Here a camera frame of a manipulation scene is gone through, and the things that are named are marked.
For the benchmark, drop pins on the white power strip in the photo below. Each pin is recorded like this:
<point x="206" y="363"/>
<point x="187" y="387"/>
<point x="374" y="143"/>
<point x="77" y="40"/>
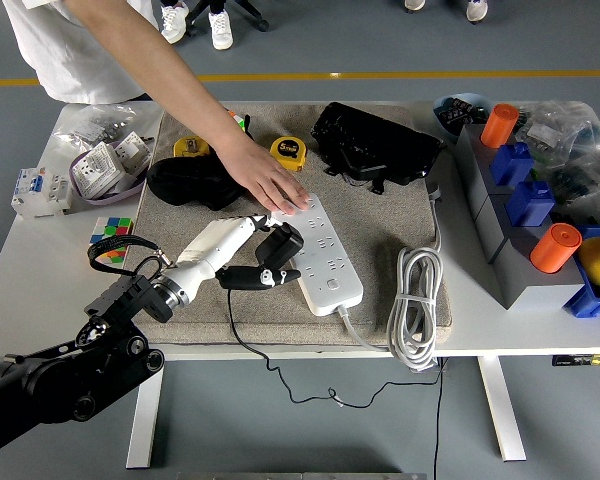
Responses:
<point x="330" y="285"/>

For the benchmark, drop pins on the white sneaker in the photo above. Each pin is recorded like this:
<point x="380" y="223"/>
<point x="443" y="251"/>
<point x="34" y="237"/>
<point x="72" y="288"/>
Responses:
<point x="221" y="30"/>
<point x="414" y="4"/>
<point x="174" y="25"/>
<point x="476" y="10"/>

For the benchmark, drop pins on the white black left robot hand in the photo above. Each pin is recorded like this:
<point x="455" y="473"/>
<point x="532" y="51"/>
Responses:
<point x="210" y="245"/>

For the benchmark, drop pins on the yellow tape measure round label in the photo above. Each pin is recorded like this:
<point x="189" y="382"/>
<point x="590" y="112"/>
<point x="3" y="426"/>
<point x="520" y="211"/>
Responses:
<point x="286" y="150"/>

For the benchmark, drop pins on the blue plastic block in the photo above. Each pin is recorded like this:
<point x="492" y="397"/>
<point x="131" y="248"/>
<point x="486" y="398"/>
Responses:
<point x="510" y="165"/>
<point x="530" y="205"/>

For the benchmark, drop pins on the clear bag of dark parts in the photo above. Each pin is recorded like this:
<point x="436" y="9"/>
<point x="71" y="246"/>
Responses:
<point x="585" y="185"/>

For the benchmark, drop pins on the clear bag with white label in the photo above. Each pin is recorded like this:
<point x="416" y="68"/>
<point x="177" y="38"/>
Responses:
<point x="540" y="134"/>

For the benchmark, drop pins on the white table leg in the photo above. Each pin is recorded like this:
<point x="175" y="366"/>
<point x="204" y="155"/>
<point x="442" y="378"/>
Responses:
<point x="505" y="425"/>
<point x="142" y="435"/>

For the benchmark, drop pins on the large white wall socket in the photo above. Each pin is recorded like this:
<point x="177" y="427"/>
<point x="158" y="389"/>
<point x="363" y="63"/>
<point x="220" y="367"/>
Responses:
<point x="97" y="170"/>

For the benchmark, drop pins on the black power adapter plug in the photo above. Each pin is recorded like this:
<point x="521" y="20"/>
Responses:
<point x="280" y="245"/>

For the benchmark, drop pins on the black fabric pouch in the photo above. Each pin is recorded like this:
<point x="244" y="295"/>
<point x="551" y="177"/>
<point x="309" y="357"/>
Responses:
<point x="180" y="182"/>

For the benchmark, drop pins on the person's right hand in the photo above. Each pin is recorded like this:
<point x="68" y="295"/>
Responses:
<point x="260" y="172"/>

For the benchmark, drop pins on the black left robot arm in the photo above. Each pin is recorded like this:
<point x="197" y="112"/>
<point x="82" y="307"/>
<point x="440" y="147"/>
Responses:
<point x="55" y="380"/>

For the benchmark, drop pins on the small white wall socket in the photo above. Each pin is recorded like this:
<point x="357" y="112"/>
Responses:
<point x="135" y="152"/>

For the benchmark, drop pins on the black plastic tray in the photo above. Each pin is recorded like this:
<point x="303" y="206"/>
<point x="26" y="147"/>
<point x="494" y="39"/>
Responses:
<point x="375" y="140"/>

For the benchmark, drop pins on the grey-brown mat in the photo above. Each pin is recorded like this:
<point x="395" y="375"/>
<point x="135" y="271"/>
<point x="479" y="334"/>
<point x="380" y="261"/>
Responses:
<point x="380" y="225"/>

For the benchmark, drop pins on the white circuit breaker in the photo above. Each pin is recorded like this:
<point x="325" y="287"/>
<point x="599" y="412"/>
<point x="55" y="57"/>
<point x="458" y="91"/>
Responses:
<point x="35" y="192"/>

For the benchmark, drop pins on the blue storage bin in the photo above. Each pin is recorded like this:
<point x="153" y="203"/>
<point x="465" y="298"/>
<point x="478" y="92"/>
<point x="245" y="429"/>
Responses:
<point x="587" y="302"/>

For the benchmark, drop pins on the clear bag of screws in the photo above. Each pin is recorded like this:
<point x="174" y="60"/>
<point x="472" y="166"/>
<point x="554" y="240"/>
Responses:
<point x="90" y="127"/>

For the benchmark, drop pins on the orange cylinder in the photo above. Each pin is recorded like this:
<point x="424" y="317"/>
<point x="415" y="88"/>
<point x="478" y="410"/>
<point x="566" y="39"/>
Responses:
<point x="555" y="247"/>
<point x="497" y="125"/>

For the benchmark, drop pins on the black table control panel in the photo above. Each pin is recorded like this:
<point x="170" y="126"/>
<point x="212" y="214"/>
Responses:
<point x="580" y="360"/>

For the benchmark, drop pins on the person's right forearm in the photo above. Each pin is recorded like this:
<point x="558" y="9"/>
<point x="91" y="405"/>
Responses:
<point x="155" y="70"/>

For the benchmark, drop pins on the colourful puzzle cube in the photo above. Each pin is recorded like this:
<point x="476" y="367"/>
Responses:
<point x="112" y="230"/>
<point x="237" y="120"/>

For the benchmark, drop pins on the light blue bowl of parts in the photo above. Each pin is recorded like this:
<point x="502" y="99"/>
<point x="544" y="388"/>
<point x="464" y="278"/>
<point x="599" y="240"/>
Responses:
<point x="444" y="127"/>

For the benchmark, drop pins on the grey block holder box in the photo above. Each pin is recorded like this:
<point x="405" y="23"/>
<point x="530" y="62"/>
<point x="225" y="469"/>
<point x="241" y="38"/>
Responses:
<point x="530" y="290"/>

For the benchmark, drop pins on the black office chair base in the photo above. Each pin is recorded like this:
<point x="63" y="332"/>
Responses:
<point x="262" y="24"/>

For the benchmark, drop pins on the purple shallow bowl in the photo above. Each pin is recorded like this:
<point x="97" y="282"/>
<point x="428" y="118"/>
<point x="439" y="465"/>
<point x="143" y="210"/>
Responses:
<point x="105" y="201"/>

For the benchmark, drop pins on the yellow tape measure square label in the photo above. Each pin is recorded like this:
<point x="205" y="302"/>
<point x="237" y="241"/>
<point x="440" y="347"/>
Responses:
<point x="187" y="147"/>

